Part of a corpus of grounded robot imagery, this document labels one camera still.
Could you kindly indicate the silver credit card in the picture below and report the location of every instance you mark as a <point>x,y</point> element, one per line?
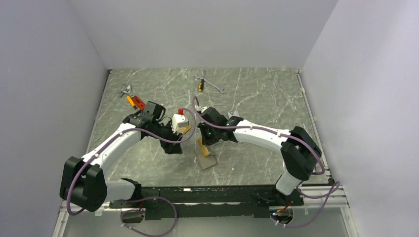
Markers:
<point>233,114</point>

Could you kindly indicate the aluminium rail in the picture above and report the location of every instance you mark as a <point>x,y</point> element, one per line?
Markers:
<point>256,195</point>

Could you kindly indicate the yellow black screwdriver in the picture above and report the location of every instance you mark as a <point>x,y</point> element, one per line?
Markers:
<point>201,85</point>

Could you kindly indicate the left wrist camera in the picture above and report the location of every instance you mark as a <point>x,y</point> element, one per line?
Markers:
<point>179,120</point>

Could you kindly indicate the black base frame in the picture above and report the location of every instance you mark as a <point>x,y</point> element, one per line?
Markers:
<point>166,208</point>

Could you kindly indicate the red adjustable wrench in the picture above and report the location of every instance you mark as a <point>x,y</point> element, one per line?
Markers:
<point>126,90</point>

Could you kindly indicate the gold credit card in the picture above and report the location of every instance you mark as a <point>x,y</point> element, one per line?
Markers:
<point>202,148</point>
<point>184,130</point>

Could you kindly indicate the grey card holder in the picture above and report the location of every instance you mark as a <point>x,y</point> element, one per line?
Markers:
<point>205,162</point>

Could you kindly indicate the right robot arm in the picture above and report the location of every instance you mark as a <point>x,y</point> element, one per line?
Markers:
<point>301,155</point>

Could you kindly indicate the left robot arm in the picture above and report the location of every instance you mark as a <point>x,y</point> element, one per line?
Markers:
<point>83,180</point>

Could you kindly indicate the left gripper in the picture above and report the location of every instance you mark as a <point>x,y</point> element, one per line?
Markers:
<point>170,147</point>

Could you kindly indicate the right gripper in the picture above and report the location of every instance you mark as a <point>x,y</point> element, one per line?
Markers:
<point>206,140</point>

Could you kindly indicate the silver open-end wrench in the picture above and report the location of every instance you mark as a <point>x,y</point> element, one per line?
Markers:
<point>221,89</point>

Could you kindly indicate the orange utility knife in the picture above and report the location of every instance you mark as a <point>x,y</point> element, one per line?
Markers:
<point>131,102</point>

